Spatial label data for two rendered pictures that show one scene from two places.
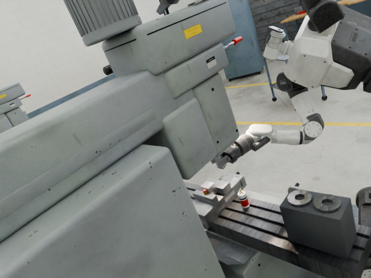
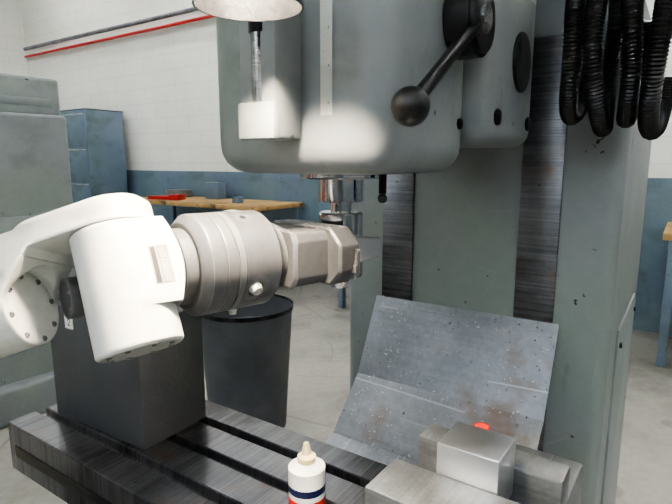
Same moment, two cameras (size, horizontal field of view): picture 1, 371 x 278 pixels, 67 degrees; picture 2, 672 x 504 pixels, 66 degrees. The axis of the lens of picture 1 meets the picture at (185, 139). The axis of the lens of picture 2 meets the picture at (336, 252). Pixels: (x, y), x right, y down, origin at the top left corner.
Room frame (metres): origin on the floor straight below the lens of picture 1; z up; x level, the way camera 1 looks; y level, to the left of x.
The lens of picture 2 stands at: (1.68, -0.30, 1.32)
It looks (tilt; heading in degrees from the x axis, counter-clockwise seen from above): 10 degrees down; 161
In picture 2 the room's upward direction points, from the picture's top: straight up
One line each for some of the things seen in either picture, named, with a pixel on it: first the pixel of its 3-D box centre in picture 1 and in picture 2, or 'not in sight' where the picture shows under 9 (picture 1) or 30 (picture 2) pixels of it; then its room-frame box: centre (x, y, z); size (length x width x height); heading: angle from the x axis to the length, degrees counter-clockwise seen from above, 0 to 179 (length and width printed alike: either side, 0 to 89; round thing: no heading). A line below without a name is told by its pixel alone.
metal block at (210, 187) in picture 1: (208, 188); (475, 468); (1.28, -0.02, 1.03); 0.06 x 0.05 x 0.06; 36
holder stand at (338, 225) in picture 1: (317, 219); (126, 356); (0.82, -0.35, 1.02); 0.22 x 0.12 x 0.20; 39
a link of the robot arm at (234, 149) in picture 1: (234, 150); (270, 257); (1.19, -0.20, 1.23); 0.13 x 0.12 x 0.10; 23
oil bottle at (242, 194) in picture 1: (242, 197); (306, 488); (1.18, -0.16, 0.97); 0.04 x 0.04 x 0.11
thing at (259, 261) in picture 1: (245, 232); not in sight; (1.16, -0.11, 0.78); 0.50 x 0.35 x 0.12; 127
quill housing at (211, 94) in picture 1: (202, 115); (344, 11); (1.15, -0.11, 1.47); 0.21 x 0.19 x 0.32; 37
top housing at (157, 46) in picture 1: (172, 37); not in sight; (1.15, -0.10, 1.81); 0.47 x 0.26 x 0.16; 127
